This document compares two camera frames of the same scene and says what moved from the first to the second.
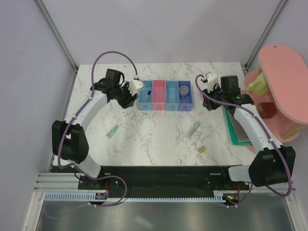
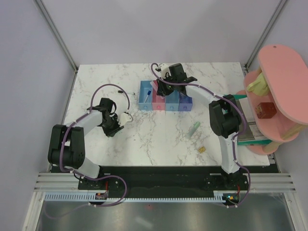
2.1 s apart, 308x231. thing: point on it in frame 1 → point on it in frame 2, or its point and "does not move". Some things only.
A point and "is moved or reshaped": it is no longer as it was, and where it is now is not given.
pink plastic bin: (159, 95) does not move
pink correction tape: (201, 96) is moved or reshaped
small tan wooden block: (201, 149) does not move
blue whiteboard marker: (148, 93) does not move
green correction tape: (192, 130) does not move
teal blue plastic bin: (172, 96) does not move
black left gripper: (130, 99) → (111, 133)
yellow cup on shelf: (259, 86) does not move
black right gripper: (207, 103) → (161, 90)
